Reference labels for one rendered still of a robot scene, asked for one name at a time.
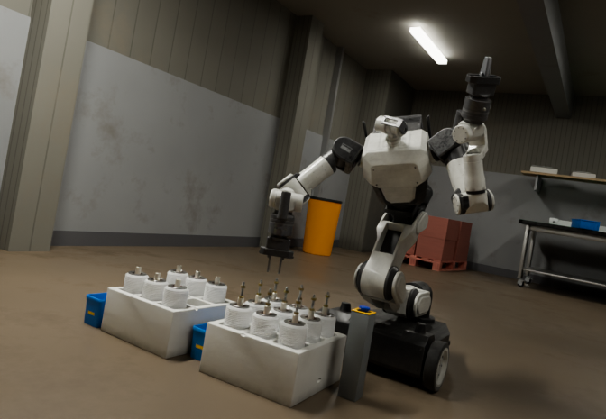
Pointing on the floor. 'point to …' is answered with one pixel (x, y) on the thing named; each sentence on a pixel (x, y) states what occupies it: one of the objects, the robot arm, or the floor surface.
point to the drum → (321, 225)
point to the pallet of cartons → (441, 245)
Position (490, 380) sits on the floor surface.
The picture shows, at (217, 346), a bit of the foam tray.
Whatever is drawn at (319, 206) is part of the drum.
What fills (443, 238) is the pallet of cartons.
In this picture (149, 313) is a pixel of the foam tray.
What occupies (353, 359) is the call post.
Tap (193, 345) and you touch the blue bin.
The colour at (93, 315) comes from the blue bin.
